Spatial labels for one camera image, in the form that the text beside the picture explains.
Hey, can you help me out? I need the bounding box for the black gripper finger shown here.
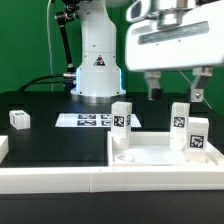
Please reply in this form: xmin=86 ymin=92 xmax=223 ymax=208
xmin=144 ymin=71 xmax=163 ymax=100
xmin=190 ymin=66 xmax=213 ymax=102

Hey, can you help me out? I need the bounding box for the white square table top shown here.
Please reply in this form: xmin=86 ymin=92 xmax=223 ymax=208
xmin=107 ymin=132 xmax=224 ymax=166

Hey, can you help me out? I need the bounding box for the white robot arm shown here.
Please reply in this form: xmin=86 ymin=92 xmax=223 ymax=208
xmin=72 ymin=0 xmax=224 ymax=102

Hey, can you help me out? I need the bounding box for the white sheet with tags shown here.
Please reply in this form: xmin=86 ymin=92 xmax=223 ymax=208
xmin=55 ymin=113 xmax=141 ymax=127

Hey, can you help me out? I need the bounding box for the white front fence bar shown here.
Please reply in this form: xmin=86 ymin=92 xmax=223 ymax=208
xmin=0 ymin=166 xmax=224 ymax=194

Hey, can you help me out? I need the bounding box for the white fence bar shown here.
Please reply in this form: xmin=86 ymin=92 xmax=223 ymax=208
xmin=0 ymin=166 xmax=224 ymax=194
xmin=0 ymin=136 xmax=9 ymax=163

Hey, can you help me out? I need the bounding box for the white left fence bar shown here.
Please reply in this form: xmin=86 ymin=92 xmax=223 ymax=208
xmin=0 ymin=136 xmax=9 ymax=163

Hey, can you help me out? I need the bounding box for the black cable bundle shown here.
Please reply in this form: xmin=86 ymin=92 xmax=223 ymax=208
xmin=17 ymin=74 xmax=73 ymax=93

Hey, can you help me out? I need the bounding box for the thin white cable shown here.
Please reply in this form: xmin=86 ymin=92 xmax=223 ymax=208
xmin=46 ymin=0 xmax=55 ymax=92

